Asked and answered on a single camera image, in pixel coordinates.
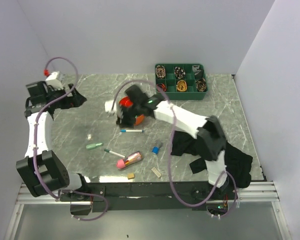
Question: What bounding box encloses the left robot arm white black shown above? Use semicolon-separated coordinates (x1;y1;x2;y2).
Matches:
16;79;90;201

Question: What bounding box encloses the blue white pen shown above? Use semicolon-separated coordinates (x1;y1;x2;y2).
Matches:
120;129;144;133

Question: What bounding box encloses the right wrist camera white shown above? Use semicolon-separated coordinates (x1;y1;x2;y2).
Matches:
104;99;118;116

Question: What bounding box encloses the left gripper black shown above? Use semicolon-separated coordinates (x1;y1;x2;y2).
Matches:
45;83;86;110

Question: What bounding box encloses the aluminium rail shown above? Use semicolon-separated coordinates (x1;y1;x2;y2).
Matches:
15;181;280;205

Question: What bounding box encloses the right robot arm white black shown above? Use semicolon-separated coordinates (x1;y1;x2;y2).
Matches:
110;84;227;199

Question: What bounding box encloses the clear pencil case pink cap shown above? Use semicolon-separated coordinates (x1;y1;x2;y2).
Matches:
116;151;144;170

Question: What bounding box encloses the white eraser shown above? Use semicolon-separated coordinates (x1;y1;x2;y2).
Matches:
151;167;162;178

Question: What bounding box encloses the green compartment tray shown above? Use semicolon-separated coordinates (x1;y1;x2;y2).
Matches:
154;63;208;101

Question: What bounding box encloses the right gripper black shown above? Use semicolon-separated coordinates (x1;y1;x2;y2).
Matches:
116;103;142;131

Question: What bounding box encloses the black cloth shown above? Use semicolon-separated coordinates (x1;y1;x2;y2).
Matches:
171;131;253;188

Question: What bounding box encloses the mint green correction tube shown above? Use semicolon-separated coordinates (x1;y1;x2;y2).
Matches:
85;142;104;150

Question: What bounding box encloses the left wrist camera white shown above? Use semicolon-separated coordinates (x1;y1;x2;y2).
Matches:
43;69;64;91

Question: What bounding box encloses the green cap white pen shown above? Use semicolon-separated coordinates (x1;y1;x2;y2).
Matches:
104;148;126;159

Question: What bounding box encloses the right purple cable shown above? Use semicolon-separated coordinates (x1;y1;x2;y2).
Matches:
111;79;240;218

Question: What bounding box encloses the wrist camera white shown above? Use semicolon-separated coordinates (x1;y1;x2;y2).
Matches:
104;99;118;116
43;69;64;91

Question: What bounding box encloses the small tan eraser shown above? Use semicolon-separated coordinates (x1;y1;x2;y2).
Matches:
127;173;135;179

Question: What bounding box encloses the orange round organizer container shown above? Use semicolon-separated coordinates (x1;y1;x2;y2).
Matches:
119;96;145;126

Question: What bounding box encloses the black base beam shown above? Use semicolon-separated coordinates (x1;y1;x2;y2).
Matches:
60;181;236;213

